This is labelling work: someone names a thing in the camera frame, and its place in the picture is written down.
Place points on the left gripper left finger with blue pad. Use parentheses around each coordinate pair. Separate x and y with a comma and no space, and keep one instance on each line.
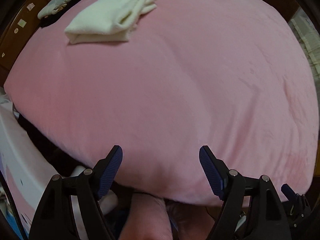
(105,171)

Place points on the white fluffy garment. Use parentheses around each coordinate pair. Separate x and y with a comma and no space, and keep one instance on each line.
(107,21)

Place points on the black item on bed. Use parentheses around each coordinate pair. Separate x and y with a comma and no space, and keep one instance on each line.
(49,20)

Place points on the white bedside cabinet with cartoon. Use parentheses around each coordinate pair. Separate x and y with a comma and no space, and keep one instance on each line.
(47,204)

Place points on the grey crumpled small cloth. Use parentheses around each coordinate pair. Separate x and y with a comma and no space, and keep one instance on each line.
(53,7)

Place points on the pink plush bed blanket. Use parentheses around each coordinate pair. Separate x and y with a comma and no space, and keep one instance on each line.
(229,74)

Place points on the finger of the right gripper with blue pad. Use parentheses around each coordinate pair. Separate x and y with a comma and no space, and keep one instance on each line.
(288,192)

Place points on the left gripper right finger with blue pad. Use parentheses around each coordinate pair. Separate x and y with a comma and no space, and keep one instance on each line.
(215,170)

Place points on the pink pyjama legs of person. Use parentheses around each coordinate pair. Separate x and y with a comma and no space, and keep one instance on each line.
(149,218)

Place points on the brown wooden headboard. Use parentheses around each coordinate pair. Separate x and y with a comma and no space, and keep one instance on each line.
(18,23)

